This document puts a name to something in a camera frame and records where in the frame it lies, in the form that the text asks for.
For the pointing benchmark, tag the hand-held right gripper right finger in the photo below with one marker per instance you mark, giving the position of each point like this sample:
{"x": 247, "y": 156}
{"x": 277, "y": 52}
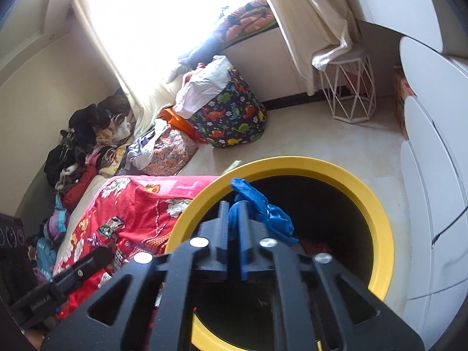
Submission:
{"x": 244, "y": 263}

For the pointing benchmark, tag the red floral blanket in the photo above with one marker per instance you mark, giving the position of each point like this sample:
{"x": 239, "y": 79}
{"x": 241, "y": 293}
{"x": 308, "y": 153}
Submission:
{"x": 146, "y": 204}

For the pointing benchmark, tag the yellow rimmed trash bin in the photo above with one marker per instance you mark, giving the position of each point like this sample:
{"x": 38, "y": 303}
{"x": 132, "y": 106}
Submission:
{"x": 380, "y": 234}

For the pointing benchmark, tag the orange patterned quilt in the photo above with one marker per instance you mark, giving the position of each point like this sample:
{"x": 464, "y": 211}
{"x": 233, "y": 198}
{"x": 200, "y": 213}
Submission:
{"x": 248, "y": 18}

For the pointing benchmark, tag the orange bag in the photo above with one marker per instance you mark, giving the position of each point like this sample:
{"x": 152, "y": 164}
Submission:
{"x": 179, "y": 120}

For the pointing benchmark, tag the lavender white garment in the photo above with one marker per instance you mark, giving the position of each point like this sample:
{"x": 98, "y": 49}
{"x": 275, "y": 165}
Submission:
{"x": 146, "y": 146}

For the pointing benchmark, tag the dark jacket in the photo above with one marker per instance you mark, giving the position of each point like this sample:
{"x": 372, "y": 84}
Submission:
{"x": 204, "y": 51}

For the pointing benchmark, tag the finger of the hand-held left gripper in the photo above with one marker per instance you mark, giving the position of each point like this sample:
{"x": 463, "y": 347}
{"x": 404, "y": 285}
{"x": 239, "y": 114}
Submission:
{"x": 87, "y": 268}

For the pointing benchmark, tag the red plastic bag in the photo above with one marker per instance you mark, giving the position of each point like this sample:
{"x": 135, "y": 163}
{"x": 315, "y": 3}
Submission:
{"x": 315, "y": 247}

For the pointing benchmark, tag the red garment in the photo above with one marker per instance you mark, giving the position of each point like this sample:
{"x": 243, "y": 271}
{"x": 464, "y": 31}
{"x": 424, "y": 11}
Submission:
{"x": 78, "y": 186}

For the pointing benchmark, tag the pink patterned box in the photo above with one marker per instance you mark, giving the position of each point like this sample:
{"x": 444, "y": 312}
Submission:
{"x": 401, "y": 98}

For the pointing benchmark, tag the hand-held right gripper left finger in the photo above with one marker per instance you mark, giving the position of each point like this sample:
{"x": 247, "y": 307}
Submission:
{"x": 223, "y": 234}

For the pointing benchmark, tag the white drawer cabinet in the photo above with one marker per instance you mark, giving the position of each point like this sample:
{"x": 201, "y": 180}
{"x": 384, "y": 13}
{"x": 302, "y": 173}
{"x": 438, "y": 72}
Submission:
{"x": 431, "y": 153}

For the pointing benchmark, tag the dinosaur print laundry bag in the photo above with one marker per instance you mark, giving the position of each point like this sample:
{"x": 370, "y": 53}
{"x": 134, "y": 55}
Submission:
{"x": 230, "y": 117}

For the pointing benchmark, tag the floral pillow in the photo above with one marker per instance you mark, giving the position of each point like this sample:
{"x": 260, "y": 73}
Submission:
{"x": 170, "y": 151}

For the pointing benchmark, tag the blue cloth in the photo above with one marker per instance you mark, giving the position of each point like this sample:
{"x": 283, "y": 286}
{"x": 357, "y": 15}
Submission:
{"x": 270, "y": 215}

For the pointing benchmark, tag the window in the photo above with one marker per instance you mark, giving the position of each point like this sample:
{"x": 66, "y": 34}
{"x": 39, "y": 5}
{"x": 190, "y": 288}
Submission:
{"x": 164, "y": 3}

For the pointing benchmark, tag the beige towel with pink border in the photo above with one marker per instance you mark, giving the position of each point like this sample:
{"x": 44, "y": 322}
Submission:
{"x": 78, "y": 208}

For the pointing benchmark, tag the white clothes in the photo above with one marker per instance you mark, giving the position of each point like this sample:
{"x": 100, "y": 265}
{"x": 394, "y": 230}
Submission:
{"x": 197, "y": 87}

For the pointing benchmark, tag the cream curtain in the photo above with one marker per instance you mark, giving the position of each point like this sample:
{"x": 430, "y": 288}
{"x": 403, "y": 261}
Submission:
{"x": 146, "y": 98}
{"x": 310, "y": 18}

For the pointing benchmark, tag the pile of dark clothes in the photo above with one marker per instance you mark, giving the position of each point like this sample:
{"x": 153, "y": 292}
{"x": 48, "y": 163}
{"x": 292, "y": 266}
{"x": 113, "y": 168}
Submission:
{"x": 76, "y": 142}

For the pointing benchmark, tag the purple striped cloth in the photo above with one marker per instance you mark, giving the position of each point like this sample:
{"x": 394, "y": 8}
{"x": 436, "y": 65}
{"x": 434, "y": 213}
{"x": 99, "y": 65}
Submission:
{"x": 55, "y": 221}

